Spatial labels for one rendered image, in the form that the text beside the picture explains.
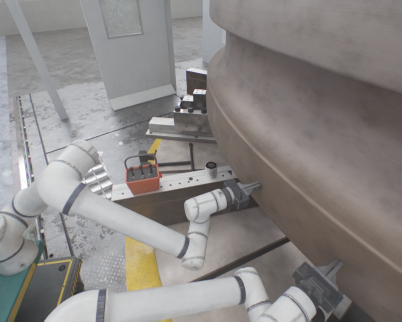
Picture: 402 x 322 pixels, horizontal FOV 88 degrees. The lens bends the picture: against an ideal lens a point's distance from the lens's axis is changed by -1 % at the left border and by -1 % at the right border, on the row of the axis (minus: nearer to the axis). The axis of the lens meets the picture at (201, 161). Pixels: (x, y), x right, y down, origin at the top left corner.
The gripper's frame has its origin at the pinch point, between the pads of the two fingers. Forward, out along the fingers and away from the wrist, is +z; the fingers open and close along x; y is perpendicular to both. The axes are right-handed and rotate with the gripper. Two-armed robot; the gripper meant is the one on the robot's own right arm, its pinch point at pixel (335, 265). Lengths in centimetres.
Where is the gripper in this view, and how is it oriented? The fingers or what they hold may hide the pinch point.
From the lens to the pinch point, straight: 88.7
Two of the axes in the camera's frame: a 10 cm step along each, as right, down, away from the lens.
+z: 8.3, -3.6, 4.3
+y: 0.0, 7.6, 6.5
